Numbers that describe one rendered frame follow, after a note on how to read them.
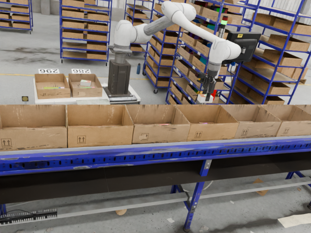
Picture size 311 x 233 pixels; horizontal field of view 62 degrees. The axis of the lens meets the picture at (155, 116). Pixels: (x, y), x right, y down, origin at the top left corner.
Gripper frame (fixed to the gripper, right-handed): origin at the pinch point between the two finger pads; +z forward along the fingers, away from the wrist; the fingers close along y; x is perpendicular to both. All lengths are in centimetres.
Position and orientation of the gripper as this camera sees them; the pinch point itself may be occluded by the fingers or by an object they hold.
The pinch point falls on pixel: (206, 95)
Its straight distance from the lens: 197.0
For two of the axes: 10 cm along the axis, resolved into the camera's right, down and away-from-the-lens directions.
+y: -3.0, -5.0, 8.2
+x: -9.4, 0.2, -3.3
